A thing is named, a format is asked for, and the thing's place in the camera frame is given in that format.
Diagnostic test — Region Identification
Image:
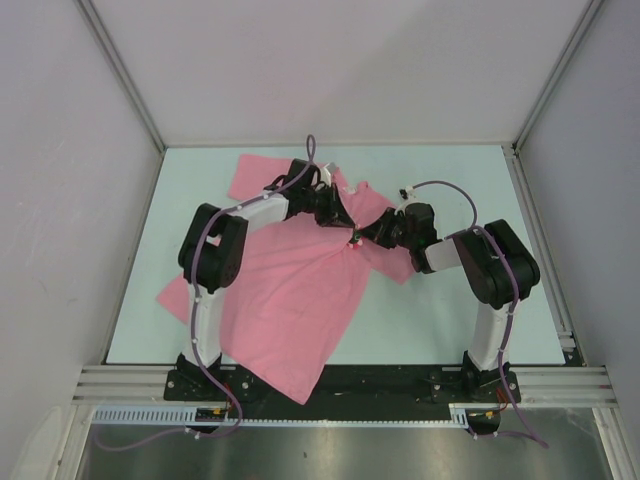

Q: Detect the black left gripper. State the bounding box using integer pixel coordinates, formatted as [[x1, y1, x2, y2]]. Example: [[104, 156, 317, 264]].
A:
[[301, 183, 355, 229]]

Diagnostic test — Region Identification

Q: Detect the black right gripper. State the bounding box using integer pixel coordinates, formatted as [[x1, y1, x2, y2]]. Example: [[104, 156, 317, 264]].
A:
[[358, 207, 416, 249]]

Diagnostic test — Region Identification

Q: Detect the pink t-shirt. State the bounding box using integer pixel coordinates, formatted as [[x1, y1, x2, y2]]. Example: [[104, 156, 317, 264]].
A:
[[156, 153, 413, 405]]

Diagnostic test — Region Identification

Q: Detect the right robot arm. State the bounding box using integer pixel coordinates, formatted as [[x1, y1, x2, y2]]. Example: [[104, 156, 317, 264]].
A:
[[359, 202, 541, 404]]

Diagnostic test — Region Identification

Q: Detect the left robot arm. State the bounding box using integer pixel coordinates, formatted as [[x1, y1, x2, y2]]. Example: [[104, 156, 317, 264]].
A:
[[177, 159, 353, 400]]

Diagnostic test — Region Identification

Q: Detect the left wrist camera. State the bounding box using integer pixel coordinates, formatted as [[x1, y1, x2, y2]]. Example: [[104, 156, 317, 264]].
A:
[[319, 162, 338, 185]]

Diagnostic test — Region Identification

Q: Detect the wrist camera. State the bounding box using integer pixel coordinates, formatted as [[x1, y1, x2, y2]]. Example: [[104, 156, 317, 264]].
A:
[[319, 162, 338, 185], [396, 185, 418, 213]]

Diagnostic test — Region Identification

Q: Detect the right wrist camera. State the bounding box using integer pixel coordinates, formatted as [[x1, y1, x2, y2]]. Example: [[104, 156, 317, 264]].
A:
[[396, 185, 418, 213]]

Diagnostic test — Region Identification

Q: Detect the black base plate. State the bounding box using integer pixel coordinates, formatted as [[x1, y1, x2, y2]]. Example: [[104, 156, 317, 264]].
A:
[[163, 363, 521, 403]]

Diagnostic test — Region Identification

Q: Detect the aluminium right rail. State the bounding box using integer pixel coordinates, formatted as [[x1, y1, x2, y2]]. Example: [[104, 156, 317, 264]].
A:
[[501, 144, 585, 367]]

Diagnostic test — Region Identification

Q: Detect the aluminium rail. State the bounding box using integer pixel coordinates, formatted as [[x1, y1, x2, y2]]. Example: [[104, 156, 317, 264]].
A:
[[73, 365, 618, 408], [501, 144, 585, 367]]

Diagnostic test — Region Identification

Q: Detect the grey cable duct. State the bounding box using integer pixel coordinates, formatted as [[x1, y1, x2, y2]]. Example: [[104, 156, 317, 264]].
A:
[[92, 405, 498, 428]]

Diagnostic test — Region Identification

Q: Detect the aluminium front rail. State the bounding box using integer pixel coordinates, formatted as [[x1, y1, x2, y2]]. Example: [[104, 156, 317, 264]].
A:
[[73, 365, 618, 408]]

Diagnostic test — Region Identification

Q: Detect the aluminium right corner post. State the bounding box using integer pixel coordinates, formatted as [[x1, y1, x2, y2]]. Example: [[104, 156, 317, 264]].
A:
[[511, 0, 608, 154]]

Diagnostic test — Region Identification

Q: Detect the aluminium corner post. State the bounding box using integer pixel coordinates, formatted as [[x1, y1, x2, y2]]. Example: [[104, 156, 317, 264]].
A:
[[73, 0, 167, 156], [511, 0, 608, 154]]

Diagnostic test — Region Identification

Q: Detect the aluminium left corner post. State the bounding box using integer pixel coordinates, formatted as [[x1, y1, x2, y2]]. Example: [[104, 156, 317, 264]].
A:
[[73, 0, 167, 156]]

